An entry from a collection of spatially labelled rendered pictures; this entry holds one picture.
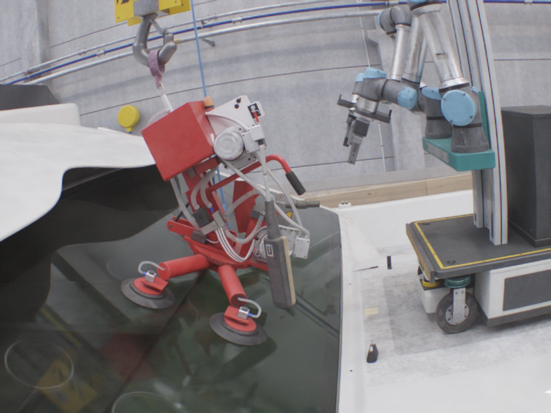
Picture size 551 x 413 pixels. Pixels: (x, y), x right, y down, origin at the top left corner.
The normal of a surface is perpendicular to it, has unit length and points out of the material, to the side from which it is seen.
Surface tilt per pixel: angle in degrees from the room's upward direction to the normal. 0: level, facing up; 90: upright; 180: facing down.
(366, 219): 90
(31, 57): 90
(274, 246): 90
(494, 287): 90
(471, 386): 7
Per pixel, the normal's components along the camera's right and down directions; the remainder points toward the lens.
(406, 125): -0.11, 0.22
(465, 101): -0.44, 0.36
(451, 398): -0.16, -0.90
